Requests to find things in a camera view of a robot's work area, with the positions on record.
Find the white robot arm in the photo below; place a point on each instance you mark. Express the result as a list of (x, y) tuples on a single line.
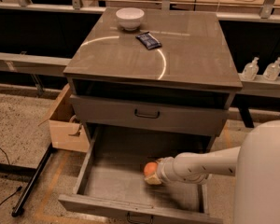
[(255, 164)]

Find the white bowl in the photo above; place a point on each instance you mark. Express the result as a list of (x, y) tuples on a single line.
[(130, 18)]

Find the open grey bottom drawer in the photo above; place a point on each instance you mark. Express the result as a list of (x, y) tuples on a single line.
[(111, 180)]

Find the dark blue snack packet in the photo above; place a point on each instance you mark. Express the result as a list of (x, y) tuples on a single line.
[(149, 41)]

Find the closed grey drawer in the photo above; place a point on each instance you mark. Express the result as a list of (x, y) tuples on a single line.
[(148, 116)]

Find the cardboard box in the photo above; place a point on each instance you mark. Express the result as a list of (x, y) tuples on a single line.
[(66, 132)]

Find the grey metal rail shelf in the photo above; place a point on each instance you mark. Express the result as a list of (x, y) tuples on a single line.
[(30, 64)]

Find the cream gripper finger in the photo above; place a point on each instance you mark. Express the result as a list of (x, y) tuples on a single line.
[(152, 180)]

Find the clear sanitizer bottle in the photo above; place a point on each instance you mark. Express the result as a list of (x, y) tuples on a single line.
[(272, 71), (251, 69)]

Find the black metal floor bar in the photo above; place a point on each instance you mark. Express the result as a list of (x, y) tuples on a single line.
[(19, 207)]

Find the clear sanitizer bottle left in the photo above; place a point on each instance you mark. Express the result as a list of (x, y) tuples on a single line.
[(251, 69)]

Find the grey drawer cabinet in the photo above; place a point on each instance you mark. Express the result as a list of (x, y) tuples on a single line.
[(192, 68)]

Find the clear sanitizer bottle right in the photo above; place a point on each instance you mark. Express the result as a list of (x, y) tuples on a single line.
[(272, 71)]

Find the orange fruit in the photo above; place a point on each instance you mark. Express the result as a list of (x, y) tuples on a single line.
[(150, 168)]

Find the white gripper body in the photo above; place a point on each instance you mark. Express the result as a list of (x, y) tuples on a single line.
[(163, 171)]

